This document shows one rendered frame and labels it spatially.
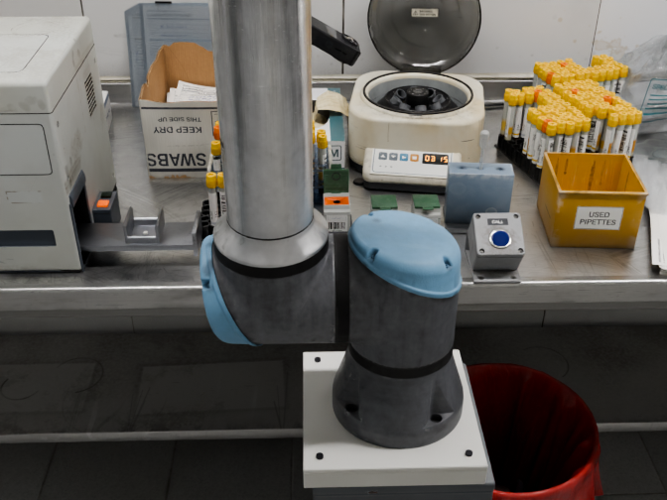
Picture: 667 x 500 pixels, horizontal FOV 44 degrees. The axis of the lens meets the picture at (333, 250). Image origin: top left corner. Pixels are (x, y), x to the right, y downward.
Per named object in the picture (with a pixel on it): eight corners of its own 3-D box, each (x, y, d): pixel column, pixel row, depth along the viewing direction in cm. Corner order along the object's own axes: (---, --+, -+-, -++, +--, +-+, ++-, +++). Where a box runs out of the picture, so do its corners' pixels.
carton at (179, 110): (145, 179, 148) (134, 99, 139) (167, 112, 172) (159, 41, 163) (285, 178, 148) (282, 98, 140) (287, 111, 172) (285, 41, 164)
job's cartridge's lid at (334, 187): (323, 165, 126) (323, 164, 126) (323, 193, 128) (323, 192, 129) (348, 165, 126) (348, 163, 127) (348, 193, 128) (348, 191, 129)
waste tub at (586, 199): (549, 248, 130) (559, 191, 124) (534, 204, 141) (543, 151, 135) (635, 250, 129) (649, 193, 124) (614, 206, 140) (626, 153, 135)
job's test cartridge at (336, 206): (324, 243, 128) (324, 207, 124) (323, 227, 132) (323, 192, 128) (349, 243, 128) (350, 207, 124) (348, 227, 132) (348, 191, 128)
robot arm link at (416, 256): (464, 368, 87) (476, 260, 80) (334, 371, 86) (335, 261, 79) (447, 302, 97) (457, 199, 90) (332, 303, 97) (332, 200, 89)
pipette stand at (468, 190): (445, 233, 133) (450, 178, 128) (443, 210, 139) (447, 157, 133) (507, 235, 133) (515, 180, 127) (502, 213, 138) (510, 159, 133)
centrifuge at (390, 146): (340, 189, 145) (341, 124, 138) (357, 119, 169) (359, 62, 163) (479, 198, 142) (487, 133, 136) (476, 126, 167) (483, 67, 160)
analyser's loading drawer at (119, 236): (59, 258, 123) (52, 227, 120) (68, 234, 128) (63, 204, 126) (198, 256, 124) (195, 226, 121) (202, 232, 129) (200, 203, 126)
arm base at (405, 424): (459, 456, 90) (467, 387, 84) (321, 438, 92) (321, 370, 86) (465, 367, 102) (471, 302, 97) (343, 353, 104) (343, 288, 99)
